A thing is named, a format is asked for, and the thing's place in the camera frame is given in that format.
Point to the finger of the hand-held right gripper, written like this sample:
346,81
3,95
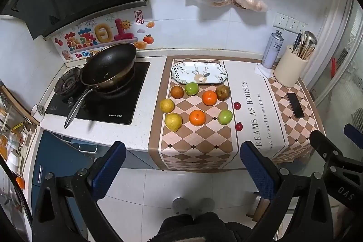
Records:
323,144
353,132

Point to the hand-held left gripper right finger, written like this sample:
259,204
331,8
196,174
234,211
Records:
256,171

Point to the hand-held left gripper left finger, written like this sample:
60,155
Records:
109,171

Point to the red cherry tomato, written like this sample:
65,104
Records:
237,106
239,126

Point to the green apple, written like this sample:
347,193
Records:
225,117
191,88

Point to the orange tangerine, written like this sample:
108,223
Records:
197,117
209,98

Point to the yellow citrus fruit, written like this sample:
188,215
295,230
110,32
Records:
167,106
173,122

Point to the brown russet apple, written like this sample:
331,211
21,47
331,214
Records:
223,92

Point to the dark brown orange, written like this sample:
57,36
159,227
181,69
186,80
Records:
177,92

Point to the floral ceramic plate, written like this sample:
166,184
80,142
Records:
198,73

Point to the black smartphone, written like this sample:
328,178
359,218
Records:
295,105

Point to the grey slipper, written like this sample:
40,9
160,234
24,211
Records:
181,205
205,205

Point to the checkered brown table mat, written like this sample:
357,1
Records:
198,148

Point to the black gas stove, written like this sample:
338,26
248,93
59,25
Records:
127,106

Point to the glass sliding door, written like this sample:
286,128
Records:
344,60

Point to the cream utensil holder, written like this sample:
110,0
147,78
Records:
289,70

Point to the person's dark trousers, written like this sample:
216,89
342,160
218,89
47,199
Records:
198,227

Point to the small orange fruit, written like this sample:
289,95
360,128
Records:
19,182

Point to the white mug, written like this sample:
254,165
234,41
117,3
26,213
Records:
37,113

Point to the white tissue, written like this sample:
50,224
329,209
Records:
262,71

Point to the bundle of chopsticks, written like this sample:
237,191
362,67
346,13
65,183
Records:
304,50

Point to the metal spoon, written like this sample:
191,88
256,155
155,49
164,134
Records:
311,38

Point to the cluttered side shelf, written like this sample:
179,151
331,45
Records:
12,134

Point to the grey spray can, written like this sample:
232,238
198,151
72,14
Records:
272,50

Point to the white wall socket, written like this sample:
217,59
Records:
280,20
302,27
292,23

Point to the colourful wall sticker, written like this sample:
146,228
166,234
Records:
96,36

